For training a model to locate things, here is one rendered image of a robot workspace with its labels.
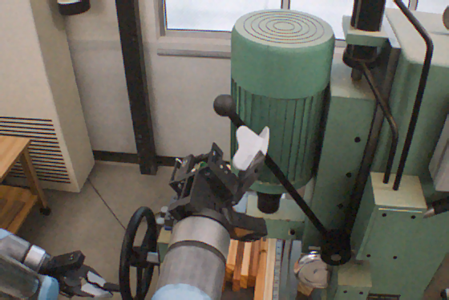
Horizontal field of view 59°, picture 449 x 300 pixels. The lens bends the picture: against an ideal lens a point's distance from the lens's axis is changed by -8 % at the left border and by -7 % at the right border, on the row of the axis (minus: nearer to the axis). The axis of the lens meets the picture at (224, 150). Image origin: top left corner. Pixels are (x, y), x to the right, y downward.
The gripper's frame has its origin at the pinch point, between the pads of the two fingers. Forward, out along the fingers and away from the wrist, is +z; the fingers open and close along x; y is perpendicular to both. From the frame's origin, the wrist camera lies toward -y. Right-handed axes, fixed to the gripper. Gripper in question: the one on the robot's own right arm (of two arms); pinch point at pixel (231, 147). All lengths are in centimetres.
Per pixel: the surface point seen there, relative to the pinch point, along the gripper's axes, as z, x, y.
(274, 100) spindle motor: 4.3, -9.5, 2.1
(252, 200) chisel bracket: 14.5, 12.5, -23.8
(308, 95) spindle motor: 5.2, -14.5, -0.2
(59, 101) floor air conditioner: 114, 126, 2
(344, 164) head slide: 5.6, -13.1, -16.8
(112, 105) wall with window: 138, 121, -22
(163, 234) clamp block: 10.1, 36.1, -20.5
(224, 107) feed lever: -3.0, -5.3, 8.5
